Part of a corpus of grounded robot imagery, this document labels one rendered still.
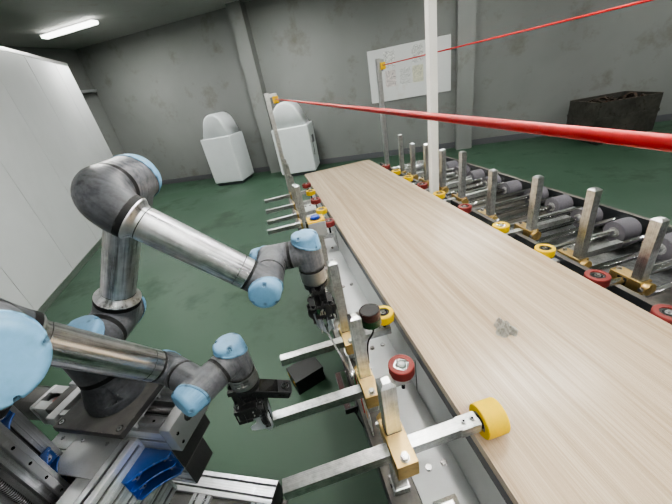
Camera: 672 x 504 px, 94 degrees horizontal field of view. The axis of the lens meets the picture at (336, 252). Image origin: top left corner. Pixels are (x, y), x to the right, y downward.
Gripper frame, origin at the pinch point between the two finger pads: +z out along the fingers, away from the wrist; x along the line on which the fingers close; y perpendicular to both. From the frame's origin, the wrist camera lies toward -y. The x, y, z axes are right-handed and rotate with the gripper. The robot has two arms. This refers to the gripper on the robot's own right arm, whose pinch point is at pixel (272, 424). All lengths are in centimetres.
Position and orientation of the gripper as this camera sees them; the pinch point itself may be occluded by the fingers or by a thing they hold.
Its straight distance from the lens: 109.6
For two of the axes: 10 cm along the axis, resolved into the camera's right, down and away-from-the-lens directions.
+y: -9.6, 2.5, -1.3
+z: 1.7, 8.6, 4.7
